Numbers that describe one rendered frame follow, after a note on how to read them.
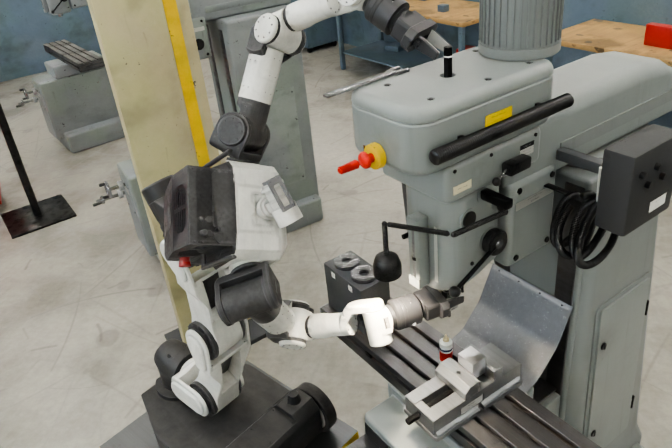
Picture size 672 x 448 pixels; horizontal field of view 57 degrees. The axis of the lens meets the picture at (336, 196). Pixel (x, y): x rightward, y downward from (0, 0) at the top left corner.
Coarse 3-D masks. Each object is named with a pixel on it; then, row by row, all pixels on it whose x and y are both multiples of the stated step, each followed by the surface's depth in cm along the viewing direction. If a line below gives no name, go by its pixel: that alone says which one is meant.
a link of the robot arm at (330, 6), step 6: (318, 0) 151; (324, 0) 150; (330, 0) 152; (336, 0) 154; (324, 6) 151; (330, 6) 151; (336, 6) 153; (342, 6) 154; (348, 6) 154; (324, 12) 152; (330, 12) 152; (336, 12) 153; (342, 12) 154; (348, 12) 156
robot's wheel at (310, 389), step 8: (304, 384) 238; (312, 384) 236; (304, 392) 234; (312, 392) 233; (320, 392) 233; (320, 400) 231; (328, 400) 232; (320, 408) 231; (328, 408) 231; (328, 416) 231; (336, 416) 234; (328, 424) 232
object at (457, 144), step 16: (560, 96) 147; (528, 112) 141; (544, 112) 143; (496, 128) 136; (512, 128) 138; (448, 144) 130; (464, 144) 131; (480, 144) 133; (432, 160) 129; (448, 160) 130
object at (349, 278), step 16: (352, 256) 215; (336, 272) 210; (352, 272) 207; (368, 272) 207; (336, 288) 214; (352, 288) 204; (368, 288) 201; (384, 288) 206; (336, 304) 219; (384, 304) 209
